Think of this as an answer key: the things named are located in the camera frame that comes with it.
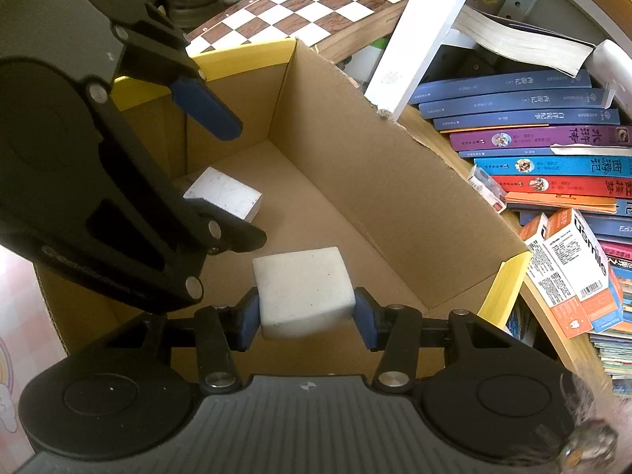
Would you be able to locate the white plastic object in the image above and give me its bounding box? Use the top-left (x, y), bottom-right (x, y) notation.
top-left (590, 39), bottom-right (632, 109)

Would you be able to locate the thick paperback book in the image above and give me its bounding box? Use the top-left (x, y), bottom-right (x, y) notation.
top-left (451, 5), bottom-right (598, 77)

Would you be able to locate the brown furry item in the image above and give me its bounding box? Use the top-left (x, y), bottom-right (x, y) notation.
top-left (558, 370), bottom-right (632, 474)

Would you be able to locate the brown white chessboard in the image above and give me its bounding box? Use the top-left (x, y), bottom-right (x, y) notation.
top-left (185, 0), bottom-right (413, 62)

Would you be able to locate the pink checked table mat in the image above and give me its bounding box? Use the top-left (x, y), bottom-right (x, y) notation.
top-left (0, 244), bottom-right (67, 455)

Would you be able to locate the small red white box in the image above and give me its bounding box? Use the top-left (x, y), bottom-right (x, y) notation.
top-left (466, 163), bottom-right (509, 214)

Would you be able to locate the white green container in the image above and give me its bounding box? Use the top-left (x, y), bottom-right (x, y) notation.
top-left (346, 39), bottom-right (391, 94)

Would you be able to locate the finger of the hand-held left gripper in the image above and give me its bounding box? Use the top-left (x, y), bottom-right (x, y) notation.
top-left (64, 84), bottom-right (268, 315)
top-left (76, 0), bottom-right (244, 142)

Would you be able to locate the row of colourful books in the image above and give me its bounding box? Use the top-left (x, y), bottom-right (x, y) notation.
top-left (410, 69), bottom-right (632, 396)

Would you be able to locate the white wooden bookshelf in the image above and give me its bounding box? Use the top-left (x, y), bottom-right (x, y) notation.
top-left (364, 0), bottom-right (632, 406)

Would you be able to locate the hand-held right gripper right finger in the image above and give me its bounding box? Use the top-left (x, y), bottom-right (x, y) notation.
top-left (354, 286), bottom-right (517, 396)

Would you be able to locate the small orange white toothpaste box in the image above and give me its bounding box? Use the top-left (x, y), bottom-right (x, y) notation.
top-left (518, 212), bottom-right (550, 258)

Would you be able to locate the large orange white toothpaste box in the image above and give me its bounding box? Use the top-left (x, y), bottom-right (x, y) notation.
top-left (540, 207), bottom-right (625, 339)

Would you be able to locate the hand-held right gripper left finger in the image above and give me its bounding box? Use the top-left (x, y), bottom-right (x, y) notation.
top-left (118, 287), bottom-right (261, 397)

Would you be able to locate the white block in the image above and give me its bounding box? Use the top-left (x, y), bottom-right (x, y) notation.
top-left (252, 246), bottom-right (356, 340)
top-left (182, 167), bottom-right (263, 223)

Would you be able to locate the cardboard box with yellow tape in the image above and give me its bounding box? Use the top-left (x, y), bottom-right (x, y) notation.
top-left (34, 38), bottom-right (533, 381)

